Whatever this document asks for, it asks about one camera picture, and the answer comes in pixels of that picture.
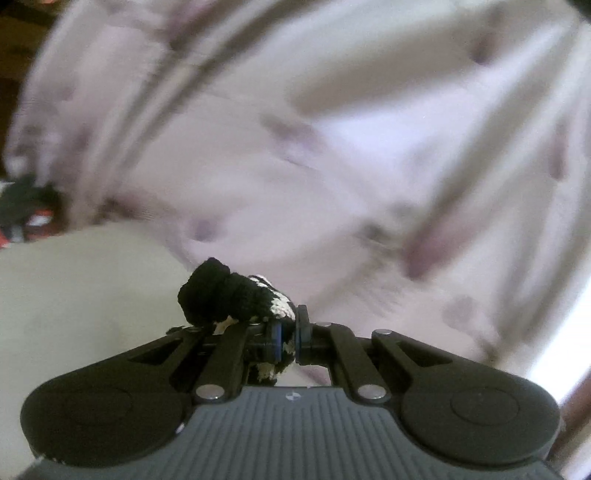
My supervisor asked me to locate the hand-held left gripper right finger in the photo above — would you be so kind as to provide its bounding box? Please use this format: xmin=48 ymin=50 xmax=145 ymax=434
xmin=295 ymin=305 xmax=455 ymax=403

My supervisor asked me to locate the pink floral print curtain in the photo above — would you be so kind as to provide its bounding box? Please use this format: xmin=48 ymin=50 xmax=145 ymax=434
xmin=4 ymin=0 xmax=591 ymax=386

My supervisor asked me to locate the black red object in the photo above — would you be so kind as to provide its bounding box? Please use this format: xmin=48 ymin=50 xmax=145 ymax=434
xmin=0 ymin=174 xmax=62 ymax=247

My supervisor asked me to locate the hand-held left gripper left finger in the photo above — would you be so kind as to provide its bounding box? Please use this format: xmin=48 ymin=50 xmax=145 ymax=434
xmin=126 ymin=320 xmax=283 ymax=404

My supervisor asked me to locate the black white striped knit garment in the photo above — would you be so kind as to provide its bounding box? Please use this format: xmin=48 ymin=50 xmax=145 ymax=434
xmin=178 ymin=257 xmax=298 ymax=387

